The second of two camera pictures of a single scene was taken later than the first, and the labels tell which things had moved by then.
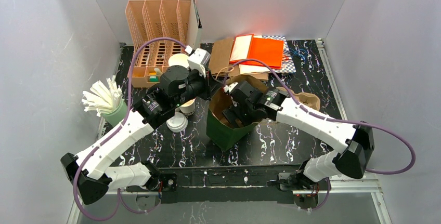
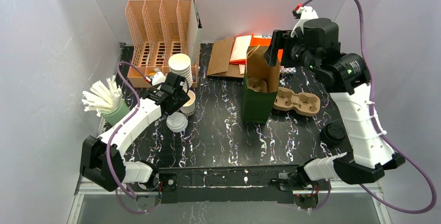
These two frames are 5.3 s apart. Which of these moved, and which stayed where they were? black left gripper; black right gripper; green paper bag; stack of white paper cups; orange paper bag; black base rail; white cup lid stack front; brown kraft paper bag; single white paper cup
Moved: black right gripper; green paper bag; black left gripper
Stayed: single white paper cup; stack of white paper cups; black base rail; orange paper bag; white cup lid stack front; brown kraft paper bag
